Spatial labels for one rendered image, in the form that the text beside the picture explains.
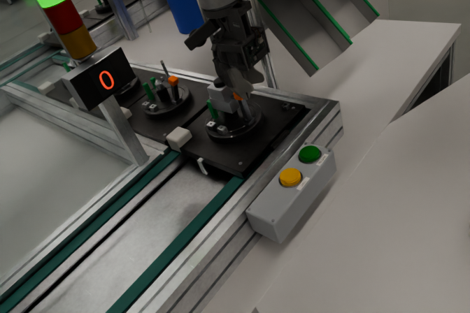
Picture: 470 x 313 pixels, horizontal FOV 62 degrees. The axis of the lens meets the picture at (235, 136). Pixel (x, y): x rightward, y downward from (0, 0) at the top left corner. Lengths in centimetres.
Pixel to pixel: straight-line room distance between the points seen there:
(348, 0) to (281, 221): 69
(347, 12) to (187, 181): 63
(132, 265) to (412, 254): 52
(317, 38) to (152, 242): 63
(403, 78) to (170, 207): 71
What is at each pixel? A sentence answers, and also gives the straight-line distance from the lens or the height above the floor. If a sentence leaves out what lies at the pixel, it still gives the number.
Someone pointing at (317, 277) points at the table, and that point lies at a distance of 76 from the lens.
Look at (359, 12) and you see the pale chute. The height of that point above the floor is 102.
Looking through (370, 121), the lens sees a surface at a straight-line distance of 103.
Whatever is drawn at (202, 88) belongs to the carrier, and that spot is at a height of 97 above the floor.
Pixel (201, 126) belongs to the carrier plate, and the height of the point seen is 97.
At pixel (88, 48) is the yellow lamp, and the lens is 79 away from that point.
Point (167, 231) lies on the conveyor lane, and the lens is 84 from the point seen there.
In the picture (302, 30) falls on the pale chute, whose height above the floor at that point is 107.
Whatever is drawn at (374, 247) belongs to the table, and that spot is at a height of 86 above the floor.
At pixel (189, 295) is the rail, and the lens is 73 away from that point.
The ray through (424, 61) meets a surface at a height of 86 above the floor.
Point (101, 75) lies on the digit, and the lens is 80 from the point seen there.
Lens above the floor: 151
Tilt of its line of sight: 37 degrees down
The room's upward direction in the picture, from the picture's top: 20 degrees counter-clockwise
